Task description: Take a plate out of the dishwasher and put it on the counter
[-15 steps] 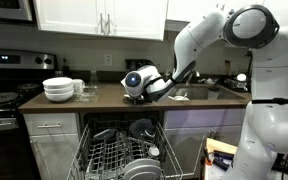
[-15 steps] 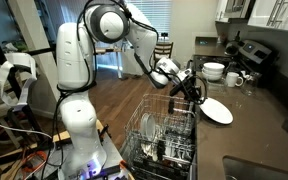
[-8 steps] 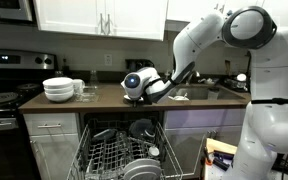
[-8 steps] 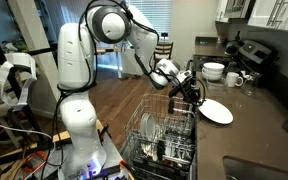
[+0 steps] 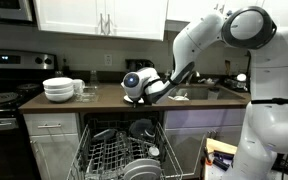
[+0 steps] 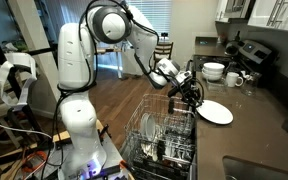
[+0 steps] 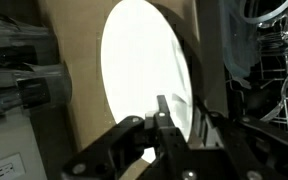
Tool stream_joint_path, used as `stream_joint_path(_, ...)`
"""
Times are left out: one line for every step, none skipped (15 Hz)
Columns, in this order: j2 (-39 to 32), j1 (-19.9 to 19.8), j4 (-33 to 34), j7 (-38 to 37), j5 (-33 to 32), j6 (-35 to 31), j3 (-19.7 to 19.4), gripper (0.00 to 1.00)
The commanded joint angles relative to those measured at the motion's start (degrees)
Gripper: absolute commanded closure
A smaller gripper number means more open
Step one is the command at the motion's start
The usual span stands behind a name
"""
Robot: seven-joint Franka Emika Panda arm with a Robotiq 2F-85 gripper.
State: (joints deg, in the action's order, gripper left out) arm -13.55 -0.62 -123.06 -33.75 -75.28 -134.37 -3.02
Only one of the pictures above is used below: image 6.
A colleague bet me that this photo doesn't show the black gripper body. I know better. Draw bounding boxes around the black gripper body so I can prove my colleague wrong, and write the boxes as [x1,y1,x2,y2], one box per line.
[175,79,198,101]

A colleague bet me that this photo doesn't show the black clamp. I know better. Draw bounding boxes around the black clamp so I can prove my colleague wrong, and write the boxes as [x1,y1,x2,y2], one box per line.
[98,123,111,138]

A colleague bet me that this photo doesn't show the white ceramic bowl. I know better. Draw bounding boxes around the white ceramic bowl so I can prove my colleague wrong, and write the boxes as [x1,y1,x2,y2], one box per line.
[201,72,224,83]
[203,62,226,75]
[202,68,225,79]

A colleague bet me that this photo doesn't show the large white wall cabinet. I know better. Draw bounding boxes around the large white wall cabinet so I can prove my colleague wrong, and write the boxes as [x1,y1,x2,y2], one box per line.
[247,0,288,34]

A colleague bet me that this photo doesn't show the white wire dish rack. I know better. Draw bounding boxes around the white wire dish rack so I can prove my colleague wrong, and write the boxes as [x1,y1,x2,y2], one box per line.
[123,93,197,148]

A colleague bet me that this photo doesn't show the grey wire lower dish rack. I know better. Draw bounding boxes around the grey wire lower dish rack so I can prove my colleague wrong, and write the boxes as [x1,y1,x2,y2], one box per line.
[119,131,198,180]

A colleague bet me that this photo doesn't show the white ceramic mug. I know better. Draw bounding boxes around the white ceramic mug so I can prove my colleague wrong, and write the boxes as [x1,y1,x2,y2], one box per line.
[225,71,244,88]

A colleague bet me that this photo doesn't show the white window blinds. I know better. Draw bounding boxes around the white window blinds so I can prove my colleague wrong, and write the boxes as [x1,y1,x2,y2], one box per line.
[130,0,173,38]

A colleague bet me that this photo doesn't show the metal robot mounting table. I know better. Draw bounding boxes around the metal robot mounting table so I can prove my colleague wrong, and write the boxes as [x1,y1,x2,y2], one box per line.
[42,133,135,180]

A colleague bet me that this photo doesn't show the clear glass dish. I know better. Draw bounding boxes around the clear glass dish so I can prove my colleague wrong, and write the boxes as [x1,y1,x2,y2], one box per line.
[204,78,228,94]

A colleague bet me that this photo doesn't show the wooden dining chair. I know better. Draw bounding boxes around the wooden dining chair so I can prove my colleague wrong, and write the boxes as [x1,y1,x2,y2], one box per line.
[153,41,174,68]

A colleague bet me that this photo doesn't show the black utensil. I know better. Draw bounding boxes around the black utensil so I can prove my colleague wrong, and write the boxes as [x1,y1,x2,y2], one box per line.
[156,139,167,162]

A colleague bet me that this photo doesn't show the narrow white wall cabinet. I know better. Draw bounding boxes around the narrow white wall cabinet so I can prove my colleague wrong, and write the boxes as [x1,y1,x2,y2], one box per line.
[214,0,230,24]

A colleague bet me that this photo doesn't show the stainless microwave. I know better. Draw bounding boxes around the stainless microwave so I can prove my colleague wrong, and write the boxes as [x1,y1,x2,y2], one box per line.
[224,0,256,19]

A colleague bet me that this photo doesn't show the black rack handle piece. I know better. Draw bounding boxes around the black rack handle piece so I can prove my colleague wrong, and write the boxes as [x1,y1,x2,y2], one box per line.
[168,99,176,115]

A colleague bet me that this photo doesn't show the metal cabinet handle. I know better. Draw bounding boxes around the metal cabinet handle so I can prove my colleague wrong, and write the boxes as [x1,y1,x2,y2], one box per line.
[274,0,288,28]
[266,0,282,27]

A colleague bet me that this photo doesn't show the tall clear drinking glass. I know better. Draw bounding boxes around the tall clear drinking glass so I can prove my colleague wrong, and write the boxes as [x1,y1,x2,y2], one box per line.
[241,72,261,97]

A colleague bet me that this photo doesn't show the white dinner plate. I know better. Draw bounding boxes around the white dinner plate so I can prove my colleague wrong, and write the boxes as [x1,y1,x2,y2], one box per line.
[145,113,157,141]
[140,113,151,141]
[196,99,234,126]

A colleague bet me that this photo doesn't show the stainless kitchen sink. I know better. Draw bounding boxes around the stainless kitchen sink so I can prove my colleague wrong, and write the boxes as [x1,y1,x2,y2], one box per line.
[222,154,288,180]

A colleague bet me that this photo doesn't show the white desk with wooden top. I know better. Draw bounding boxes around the white desk with wooden top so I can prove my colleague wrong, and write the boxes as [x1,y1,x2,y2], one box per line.
[95,46,123,80]

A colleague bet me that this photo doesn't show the thin white cable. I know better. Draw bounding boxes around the thin white cable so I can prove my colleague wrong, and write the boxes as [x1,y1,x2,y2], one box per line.
[0,115,53,139]

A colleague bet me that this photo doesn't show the wooden plank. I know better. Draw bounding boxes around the wooden plank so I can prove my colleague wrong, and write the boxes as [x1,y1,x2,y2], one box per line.
[52,120,105,144]

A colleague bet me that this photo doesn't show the black metal stand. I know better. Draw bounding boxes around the black metal stand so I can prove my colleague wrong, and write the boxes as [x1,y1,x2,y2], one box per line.
[0,13,48,148]

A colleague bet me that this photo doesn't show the black stove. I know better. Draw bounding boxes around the black stove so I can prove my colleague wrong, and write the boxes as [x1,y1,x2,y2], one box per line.
[183,39,280,98]

